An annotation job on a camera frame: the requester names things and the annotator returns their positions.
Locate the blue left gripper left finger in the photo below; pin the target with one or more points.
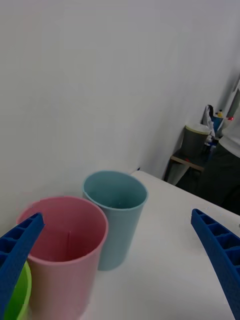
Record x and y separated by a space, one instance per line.
17 252

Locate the low wooden shelf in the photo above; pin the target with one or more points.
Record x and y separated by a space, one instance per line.
185 162

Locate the green plastic bin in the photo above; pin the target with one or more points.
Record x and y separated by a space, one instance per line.
21 297

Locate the pale blue plastic bin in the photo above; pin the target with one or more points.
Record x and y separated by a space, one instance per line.
117 212

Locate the pink plastic bin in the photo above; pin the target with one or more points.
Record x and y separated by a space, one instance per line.
67 250

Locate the person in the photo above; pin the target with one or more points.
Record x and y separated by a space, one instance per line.
225 162

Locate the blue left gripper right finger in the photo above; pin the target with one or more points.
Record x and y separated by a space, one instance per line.
220 252

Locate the grey bucket with pale lid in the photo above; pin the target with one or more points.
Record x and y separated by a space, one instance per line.
195 140

